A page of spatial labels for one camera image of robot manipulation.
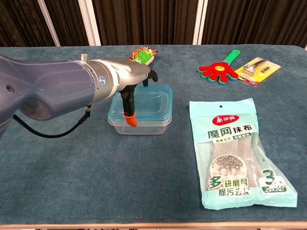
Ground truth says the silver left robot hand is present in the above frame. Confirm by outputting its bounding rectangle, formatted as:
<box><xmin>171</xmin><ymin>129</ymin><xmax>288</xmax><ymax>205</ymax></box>
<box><xmin>115</xmin><ymin>58</ymin><xmax>159</xmax><ymax>127</ymax></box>

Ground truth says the blue transparent plastic lid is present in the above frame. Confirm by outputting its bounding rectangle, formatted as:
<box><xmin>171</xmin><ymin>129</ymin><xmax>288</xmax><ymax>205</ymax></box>
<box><xmin>107</xmin><ymin>85</ymin><xmax>173</xmax><ymax>123</ymax></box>

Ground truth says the clear plastic container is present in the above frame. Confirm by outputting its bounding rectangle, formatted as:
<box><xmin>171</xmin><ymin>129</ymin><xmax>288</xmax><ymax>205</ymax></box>
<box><xmin>107</xmin><ymin>114</ymin><xmax>172</xmax><ymax>136</ymax></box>

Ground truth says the green snack packet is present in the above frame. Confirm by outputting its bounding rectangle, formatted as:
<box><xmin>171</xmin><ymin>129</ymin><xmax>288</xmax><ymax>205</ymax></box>
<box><xmin>128</xmin><ymin>46</ymin><xmax>158</xmax><ymax>66</ymax></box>

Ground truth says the dark pleated curtain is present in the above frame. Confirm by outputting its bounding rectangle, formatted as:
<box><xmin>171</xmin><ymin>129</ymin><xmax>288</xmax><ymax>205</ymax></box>
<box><xmin>0</xmin><ymin>0</ymin><xmax>307</xmax><ymax>47</ymax></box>

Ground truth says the red hand clapper toy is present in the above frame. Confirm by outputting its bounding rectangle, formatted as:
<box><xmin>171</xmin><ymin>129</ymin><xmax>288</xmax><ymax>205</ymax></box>
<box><xmin>198</xmin><ymin>49</ymin><xmax>241</xmax><ymax>86</ymax></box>

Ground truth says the teal velvet tablecloth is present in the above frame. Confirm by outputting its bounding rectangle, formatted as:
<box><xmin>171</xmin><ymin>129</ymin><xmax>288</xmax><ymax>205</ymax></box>
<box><xmin>0</xmin><ymin>45</ymin><xmax>307</xmax><ymax>225</ymax></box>

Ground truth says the mint cleaning cloth package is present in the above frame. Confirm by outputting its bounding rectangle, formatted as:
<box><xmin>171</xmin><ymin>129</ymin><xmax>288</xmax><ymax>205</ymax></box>
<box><xmin>189</xmin><ymin>97</ymin><xmax>298</xmax><ymax>211</ymax></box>

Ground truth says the yellow razor blister pack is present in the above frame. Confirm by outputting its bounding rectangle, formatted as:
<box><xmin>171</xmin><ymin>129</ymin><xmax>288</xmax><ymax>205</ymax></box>
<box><xmin>234</xmin><ymin>57</ymin><xmax>282</xmax><ymax>87</ymax></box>

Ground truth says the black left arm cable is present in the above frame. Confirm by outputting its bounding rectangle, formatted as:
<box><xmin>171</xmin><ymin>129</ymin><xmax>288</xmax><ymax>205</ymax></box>
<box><xmin>12</xmin><ymin>106</ymin><xmax>93</xmax><ymax>138</ymax></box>

